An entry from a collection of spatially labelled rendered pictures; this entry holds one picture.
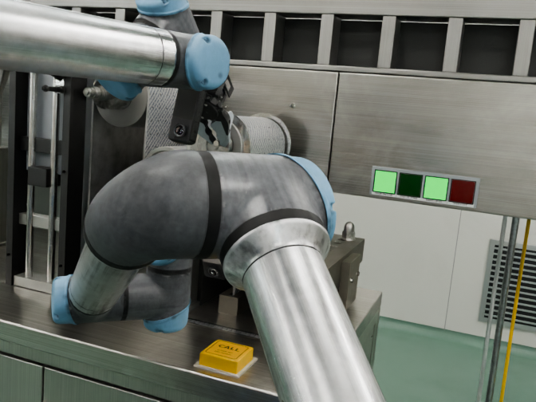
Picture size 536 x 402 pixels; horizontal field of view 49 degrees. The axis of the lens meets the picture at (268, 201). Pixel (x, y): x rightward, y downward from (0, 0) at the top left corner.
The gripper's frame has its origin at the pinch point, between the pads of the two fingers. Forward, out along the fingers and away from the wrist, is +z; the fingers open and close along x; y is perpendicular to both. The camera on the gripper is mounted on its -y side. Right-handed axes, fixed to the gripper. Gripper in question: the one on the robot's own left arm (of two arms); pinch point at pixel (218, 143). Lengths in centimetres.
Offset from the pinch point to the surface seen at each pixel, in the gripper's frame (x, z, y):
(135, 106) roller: 23.0, -0.2, 7.5
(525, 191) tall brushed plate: -59, 31, 20
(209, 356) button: -12.4, 4.1, -40.4
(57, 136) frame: 33.2, -5.0, -6.4
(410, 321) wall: -17, 283, 83
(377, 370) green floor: -10, 232, 31
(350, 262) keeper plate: -25.9, 28.0, -7.3
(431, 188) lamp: -39, 32, 18
